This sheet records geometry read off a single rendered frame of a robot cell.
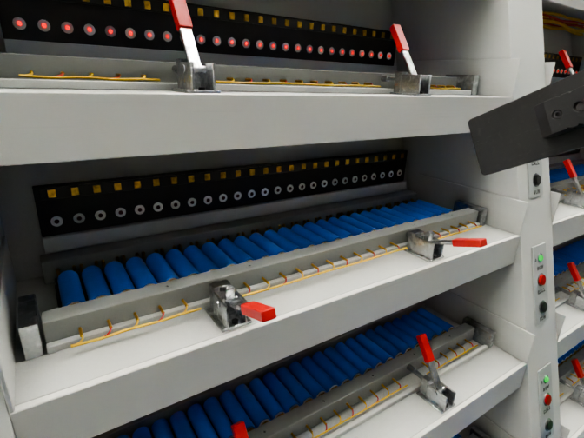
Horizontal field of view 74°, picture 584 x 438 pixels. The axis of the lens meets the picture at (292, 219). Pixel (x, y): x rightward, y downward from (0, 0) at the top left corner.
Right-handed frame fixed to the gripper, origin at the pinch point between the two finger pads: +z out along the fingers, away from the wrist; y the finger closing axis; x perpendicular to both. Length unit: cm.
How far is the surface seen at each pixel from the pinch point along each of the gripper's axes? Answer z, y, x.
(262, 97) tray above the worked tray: 16.7, -9.3, 10.0
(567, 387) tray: 34, 57, -44
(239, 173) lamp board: 33.8, -4.8, 7.7
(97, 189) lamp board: 33.9, -21.3, 7.6
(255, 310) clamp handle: 15.5, -14.8, -6.7
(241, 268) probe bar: 25.2, -11.1, -3.8
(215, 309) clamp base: 23.1, -15.2, -6.7
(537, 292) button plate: 22.4, 33.8, -18.4
